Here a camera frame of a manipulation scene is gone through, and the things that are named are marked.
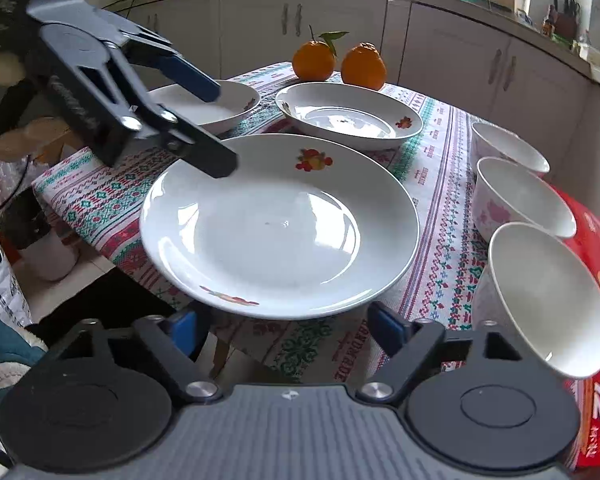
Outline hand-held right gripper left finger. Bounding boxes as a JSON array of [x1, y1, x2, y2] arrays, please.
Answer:
[[45, 309, 223, 403]]

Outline teal cloth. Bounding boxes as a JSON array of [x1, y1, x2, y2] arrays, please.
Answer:
[[0, 310, 48, 413]]

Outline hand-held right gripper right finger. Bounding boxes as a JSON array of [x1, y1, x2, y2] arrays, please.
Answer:
[[357, 301, 523, 406]]

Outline white printed plastic bag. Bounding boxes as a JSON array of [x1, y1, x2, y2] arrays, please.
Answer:
[[0, 164, 34, 328]]

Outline orange with green leaf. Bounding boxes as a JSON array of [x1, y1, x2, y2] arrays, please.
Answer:
[[292, 24, 350, 82]]

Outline white ceramic bowl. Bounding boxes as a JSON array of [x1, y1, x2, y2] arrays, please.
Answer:
[[469, 122, 551, 177], [472, 157, 578, 242], [472, 222, 600, 381]]

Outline white kitchen cabinets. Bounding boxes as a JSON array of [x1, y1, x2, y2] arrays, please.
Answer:
[[82, 0, 600, 241]]

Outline light wooden furniture piece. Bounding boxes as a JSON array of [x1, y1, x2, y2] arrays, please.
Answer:
[[0, 116, 79, 163]]

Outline white container with dark top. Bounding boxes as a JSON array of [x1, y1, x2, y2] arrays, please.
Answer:
[[0, 199, 79, 282]]

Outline patterned tablecloth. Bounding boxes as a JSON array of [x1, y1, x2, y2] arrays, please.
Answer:
[[32, 61, 497, 386]]

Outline knife block with knives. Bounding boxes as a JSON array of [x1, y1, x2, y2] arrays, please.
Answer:
[[551, 0, 582, 42]]

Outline bumpy orange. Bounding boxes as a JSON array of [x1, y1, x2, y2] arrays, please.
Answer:
[[340, 42, 387, 91]]

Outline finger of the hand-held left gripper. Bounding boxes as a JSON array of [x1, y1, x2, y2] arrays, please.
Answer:
[[76, 46, 239, 179], [99, 8, 222, 104]]

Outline white floral plate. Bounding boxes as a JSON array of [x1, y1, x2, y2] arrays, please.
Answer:
[[274, 82, 424, 151], [139, 133, 421, 322], [146, 79, 261, 136]]

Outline red cardboard gift box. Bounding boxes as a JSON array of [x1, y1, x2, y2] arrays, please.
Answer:
[[549, 183, 600, 472]]

